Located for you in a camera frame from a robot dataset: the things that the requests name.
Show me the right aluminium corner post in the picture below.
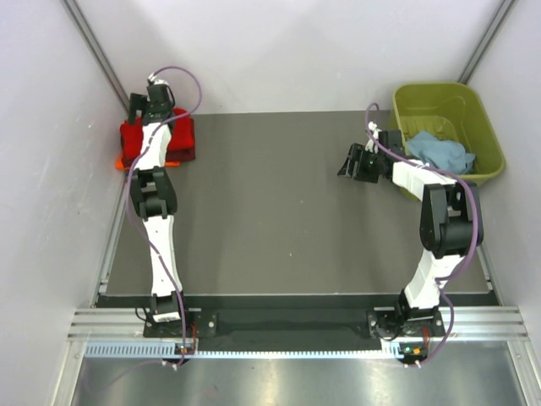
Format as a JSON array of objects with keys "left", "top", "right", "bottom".
[{"left": 457, "top": 0, "right": 518, "bottom": 85}]

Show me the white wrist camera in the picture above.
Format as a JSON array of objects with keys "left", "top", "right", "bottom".
[
  {"left": 147, "top": 73, "right": 168, "bottom": 85},
  {"left": 364, "top": 121, "right": 380, "bottom": 154}
]

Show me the olive green plastic bin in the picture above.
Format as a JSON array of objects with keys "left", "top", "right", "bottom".
[{"left": 387, "top": 82, "right": 505, "bottom": 186}]

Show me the aluminium corner post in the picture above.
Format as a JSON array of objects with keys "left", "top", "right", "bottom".
[
  {"left": 60, "top": 0, "right": 129, "bottom": 113},
  {"left": 457, "top": 0, "right": 518, "bottom": 85}
]

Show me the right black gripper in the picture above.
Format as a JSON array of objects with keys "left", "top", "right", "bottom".
[{"left": 337, "top": 144, "right": 385, "bottom": 184}]

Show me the grey slotted cable duct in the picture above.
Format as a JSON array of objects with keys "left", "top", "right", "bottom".
[{"left": 84, "top": 342, "right": 405, "bottom": 359}]

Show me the light blue t shirt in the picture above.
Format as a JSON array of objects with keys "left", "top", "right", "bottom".
[{"left": 407, "top": 131, "right": 476, "bottom": 175}]

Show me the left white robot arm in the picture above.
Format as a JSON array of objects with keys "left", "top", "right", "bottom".
[{"left": 128, "top": 79, "right": 192, "bottom": 336}]

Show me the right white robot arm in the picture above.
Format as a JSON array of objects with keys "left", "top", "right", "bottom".
[{"left": 337, "top": 123, "right": 483, "bottom": 341}]

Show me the folded maroon t shirt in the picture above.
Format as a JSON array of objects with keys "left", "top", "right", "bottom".
[{"left": 166, "top": 147, "right": 196, "bottom": 165}]

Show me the aluminium frame rail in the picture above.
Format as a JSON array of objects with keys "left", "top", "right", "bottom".
[{"left": 68, "top": 306, "right": 528, "bottom": 342}]

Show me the left aluminium corner post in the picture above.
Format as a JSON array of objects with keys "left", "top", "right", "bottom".
[{"left": 60, "top": 0, "right": 129, "bottom": 113}]

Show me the folded orange t shirt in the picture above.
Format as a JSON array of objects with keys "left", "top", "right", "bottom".
[{"left": 115, "top": 152, "right": 182, "bottom": 172}]

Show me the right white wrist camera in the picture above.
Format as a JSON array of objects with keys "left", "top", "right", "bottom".
[{"left": 364, "top": 121, "right": 380, "bottom": 154}]

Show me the red t shirt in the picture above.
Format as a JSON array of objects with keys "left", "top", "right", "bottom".
[{"left": 119, "top": 115, "right": 195, "bottom": 162}]

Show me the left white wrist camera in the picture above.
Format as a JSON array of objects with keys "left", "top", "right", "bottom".
[{"left": 147, "top": 73, "right": 168, "bottom": 85}]

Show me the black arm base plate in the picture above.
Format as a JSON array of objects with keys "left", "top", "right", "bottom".
[{"left": 142, "top": 308, "right": 445, "bottom": 339}]

